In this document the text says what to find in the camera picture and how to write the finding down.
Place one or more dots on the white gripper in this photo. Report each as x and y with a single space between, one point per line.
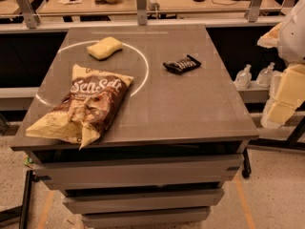
294 37

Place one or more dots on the black rxbar chocolate bar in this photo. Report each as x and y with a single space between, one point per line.
186 64

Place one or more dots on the right clear sanitizer bottle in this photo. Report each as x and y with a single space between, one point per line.
265 76

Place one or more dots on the clear sanitizer bottle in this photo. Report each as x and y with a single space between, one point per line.
265 76
243 78

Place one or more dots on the left clear sanitizer bottle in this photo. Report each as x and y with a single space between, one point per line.
243 78

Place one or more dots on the grey drawer cabinet table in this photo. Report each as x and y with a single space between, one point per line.
174 142

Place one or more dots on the white power strip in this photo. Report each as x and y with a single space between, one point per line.
153 4

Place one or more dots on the yellow sponge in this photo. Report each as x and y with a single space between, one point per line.
105 48

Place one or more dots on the sea salt chips bag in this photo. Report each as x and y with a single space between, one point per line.
87 111

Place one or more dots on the black floor stand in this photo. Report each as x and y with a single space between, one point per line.
22 211

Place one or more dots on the right metal bracket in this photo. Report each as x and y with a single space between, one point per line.
253 10

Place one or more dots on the metal bracket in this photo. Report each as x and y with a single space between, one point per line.
31 19
141 12
253 10

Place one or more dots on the middle metal bracket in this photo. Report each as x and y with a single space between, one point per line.
141 12

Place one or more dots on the left metal bracket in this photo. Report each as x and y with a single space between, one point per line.
31 19

